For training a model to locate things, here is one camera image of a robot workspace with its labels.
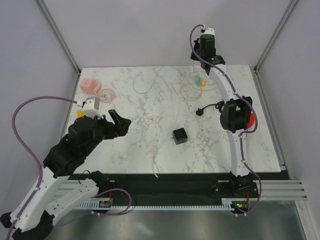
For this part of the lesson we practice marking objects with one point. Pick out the black cube power socket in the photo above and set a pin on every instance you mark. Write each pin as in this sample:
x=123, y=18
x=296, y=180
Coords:
x=179, y=136

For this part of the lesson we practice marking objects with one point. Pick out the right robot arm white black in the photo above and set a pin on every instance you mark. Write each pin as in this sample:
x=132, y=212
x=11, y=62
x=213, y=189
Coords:
x=236, y=111

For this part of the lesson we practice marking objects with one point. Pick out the pink cube power socket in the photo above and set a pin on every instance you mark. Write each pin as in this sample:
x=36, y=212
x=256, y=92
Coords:
x=90, y=86

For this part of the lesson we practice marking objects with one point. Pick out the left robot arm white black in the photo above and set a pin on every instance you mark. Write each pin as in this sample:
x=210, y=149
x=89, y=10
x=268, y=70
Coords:
x=37, y=215

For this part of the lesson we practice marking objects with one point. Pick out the yellow charger plug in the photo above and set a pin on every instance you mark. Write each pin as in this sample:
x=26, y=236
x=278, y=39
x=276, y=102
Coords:
x=203, y=82

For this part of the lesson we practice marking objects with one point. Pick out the yellow cube power socket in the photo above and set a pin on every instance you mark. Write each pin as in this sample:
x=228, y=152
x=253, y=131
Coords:
x=80, y=113

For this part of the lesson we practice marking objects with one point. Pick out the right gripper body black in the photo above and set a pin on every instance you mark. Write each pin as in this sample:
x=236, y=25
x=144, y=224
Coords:
x=196, y=47

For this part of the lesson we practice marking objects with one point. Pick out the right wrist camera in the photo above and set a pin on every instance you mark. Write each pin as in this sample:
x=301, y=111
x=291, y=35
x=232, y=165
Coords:
x=207, y=39

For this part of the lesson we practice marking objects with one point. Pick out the white slotted cable duct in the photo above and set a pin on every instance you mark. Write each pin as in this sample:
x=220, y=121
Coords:
x=103, y=205

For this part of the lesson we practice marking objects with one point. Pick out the teal charger plug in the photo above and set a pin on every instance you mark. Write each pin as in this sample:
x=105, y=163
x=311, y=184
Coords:
x=197, y=80

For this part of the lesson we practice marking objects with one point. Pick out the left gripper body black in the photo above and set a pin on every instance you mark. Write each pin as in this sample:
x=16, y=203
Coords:
x=108, y=131

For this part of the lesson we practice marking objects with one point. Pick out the red cube power socket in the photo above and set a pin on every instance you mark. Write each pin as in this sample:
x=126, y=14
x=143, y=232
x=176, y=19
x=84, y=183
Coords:
x=252, y=120

